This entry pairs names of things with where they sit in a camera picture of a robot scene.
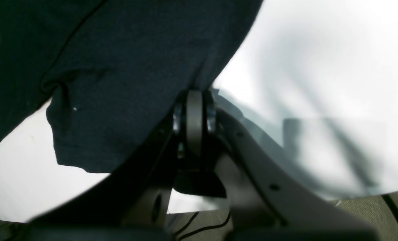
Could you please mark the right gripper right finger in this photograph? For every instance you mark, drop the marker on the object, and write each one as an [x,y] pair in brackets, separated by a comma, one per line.
[263,199]

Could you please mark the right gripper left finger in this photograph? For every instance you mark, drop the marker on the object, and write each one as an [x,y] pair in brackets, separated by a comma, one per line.
[135,195]

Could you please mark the black T-shirt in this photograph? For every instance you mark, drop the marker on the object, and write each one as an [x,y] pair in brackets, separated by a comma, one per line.
[111,68]

